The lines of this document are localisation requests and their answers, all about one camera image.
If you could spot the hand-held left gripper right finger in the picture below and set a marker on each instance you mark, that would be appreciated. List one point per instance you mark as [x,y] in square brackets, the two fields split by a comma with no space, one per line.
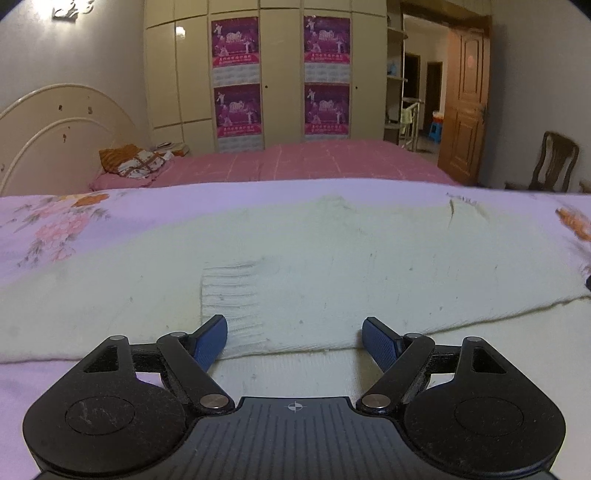
[378,341]

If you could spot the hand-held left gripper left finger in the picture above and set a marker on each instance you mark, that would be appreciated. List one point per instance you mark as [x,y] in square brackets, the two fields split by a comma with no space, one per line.
[210,341]

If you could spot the white knitted sweater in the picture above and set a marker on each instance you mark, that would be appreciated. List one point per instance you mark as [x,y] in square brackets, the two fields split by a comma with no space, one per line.
[323,267]

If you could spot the pink checked bed sheet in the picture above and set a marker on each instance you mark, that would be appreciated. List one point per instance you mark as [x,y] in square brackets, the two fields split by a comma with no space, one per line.
[323,161]

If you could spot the floral lavender blanket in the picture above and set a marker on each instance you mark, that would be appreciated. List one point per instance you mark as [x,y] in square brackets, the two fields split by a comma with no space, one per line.
[60,221]

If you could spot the orange plaid pillow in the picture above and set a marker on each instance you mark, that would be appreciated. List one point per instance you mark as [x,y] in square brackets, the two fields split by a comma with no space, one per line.
[134,161]

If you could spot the colourful plastic stool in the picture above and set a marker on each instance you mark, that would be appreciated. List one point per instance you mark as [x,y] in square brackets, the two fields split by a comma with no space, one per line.
[435,127]

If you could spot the light green cloth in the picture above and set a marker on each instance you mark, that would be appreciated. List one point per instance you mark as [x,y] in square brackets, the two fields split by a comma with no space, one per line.
[407,117]

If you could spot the dark wooden chair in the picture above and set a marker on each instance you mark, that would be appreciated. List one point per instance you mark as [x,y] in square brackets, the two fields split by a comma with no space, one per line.
[554,161]

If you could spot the brown wooden door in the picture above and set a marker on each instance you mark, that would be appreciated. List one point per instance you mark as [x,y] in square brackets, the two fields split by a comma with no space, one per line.
[466,101]

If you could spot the cream curved headboard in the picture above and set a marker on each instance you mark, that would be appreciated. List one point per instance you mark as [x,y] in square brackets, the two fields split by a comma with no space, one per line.
[46,138]

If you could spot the cream wardrobe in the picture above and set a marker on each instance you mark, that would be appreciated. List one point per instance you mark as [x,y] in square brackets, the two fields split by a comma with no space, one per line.
[281,69]

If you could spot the purple wall poster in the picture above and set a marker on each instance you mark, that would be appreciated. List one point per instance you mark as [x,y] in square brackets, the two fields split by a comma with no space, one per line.
[327,39]
[235,41]
[326,110]
[238,110]

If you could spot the open wall shelf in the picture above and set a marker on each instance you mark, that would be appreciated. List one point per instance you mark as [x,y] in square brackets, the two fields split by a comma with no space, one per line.
[395,92]

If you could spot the silver wall decoration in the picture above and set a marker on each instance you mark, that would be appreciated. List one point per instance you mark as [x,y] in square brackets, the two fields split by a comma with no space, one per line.
[71,10]

